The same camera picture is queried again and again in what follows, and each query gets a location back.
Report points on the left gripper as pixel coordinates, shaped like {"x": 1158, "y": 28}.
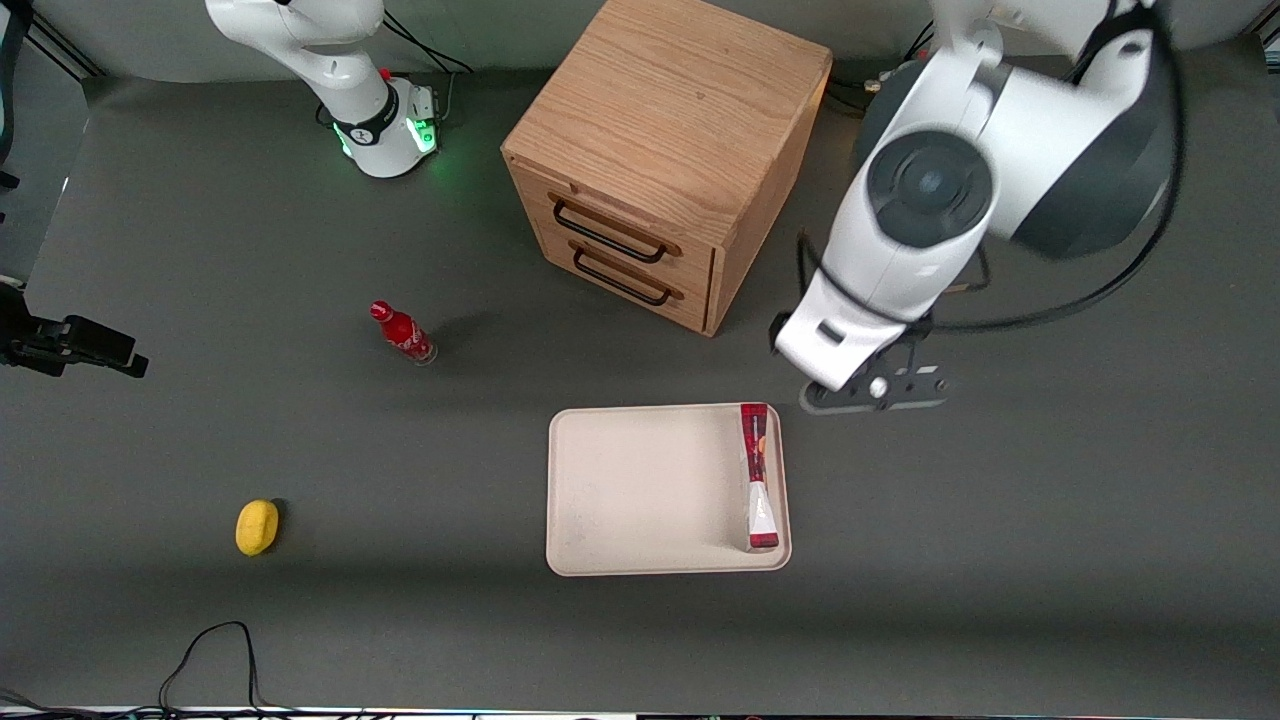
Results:
{"x": 779, "y": 323}

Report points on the red cookie box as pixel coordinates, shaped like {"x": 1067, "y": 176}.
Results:
{"x": 758, "y": 480}

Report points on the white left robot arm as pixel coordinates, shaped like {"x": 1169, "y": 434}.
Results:
{"x": 1030, "y": 110}

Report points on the cream rectangular tray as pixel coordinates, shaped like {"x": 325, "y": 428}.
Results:
{"x": 650, "y": 490}

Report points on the wooden drawer cabinet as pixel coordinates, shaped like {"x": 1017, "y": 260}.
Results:
{"x": 670, "y": 110}

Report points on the red cola bottle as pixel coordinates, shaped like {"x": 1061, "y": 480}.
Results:
{"x": 402, "y": 333}

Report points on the yellow lemon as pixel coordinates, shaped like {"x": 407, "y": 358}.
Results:
{"x": 256, "y": 528}

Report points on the black clamp-mounted device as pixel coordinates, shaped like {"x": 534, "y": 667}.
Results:
{"x": 95, "y": 343}

